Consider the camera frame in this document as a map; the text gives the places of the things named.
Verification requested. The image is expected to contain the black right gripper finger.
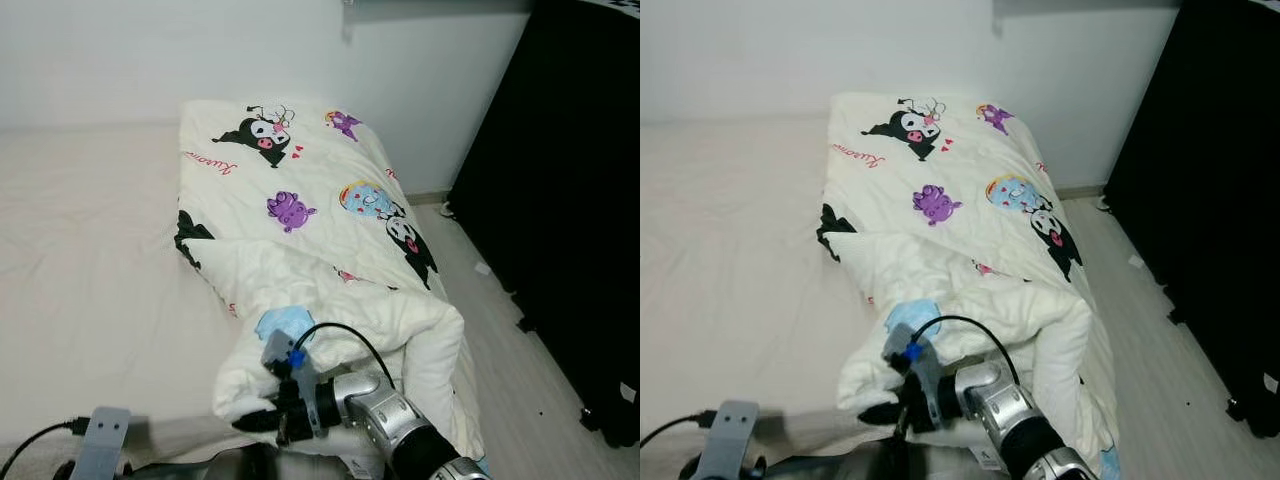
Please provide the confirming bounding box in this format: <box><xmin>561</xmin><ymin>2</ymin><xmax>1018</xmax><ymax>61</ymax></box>
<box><xmin>231</xmin><ymin>404</ymin><xmax>285</xmax><ymax>434</ymax></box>
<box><xmin>857</xmin><ymin>397</ymin><xmax>905</xmax><ymax>427</ymax></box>

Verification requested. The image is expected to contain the cream cartoon print quilt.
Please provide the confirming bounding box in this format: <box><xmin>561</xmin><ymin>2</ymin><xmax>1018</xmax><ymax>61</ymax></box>
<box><xmin>175</xmin><ymin>98</ymin><xmax>482</xmax><ymax>462</ymax></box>
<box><xmin>817</xmin><ymin>91</ymin><xmax>1122</xmax><ymax>472</ymax></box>

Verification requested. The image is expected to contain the bed mattress with cream sheet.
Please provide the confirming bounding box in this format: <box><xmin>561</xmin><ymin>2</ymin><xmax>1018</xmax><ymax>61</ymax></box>
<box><xmin>0</xmin><ymin>124</ymin><xmax>483</xmax><ymax>480</ymax></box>
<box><xmin>640</xmin><ymin>118</ymin><xmax>1119</xmax><ymax>480</ymax></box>

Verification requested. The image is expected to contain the black cabinet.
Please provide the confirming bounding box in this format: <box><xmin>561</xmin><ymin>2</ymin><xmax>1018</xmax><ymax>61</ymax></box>
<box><xmin>445</xmin><ymin>0</ymin><xmax>641</xmax><ymax>449</ymax></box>
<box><xmin>1100</xmin><ymin>0</ymin><xmax>1280</xmax><ymax>439</ymax></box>

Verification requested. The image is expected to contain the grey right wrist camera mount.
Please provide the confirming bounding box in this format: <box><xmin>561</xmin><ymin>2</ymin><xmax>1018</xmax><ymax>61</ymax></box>
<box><xmin>261</xmin><ymin>334</ymin><xmax>338</xmax><ymax>442</ymax></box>
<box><xmin>882</xmin><ymin>338</ymin><xmax>947</xmax><ymax>432</ymax></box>

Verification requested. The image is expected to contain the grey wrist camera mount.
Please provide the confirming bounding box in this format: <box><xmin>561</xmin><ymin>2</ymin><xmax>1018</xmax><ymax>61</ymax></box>
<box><xmin>71</xmin><ymin>406</ymin><xmax>132</xmax><ymax>480</ymax></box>
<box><xmin>882</xmin><ymin>338</ymin><xmax>947</xmax><ymax>432</ymax></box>
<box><xmin>699</xmin><ymin>400</ymin><xmax>760</xmax><ymax>480</ymax></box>
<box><xmin>261</xmin><ymin>334</ymin><xmax>338</xmax><ymax>442</ymax></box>

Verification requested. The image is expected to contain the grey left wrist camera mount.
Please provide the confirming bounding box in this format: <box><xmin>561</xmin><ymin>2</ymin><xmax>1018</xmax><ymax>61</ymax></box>
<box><xmin>71</xmin><ymin>406</ymin><xmax>132</xmax><ymax>480</ymax></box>
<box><xmin>699</xmin><ymin>400</ymin><xmax>760</xmax><ymax>480</ymax></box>

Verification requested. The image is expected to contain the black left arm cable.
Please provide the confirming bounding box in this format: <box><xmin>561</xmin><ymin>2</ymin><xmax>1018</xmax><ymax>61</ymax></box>
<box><xmin>0</xmin><ymin>417</ymin><xmax>90</xmax><ymax>477</ymax></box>
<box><xmin>640</xmin><ymin>409</ymin><xmax>717</xmax><ymax>452</ymax></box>

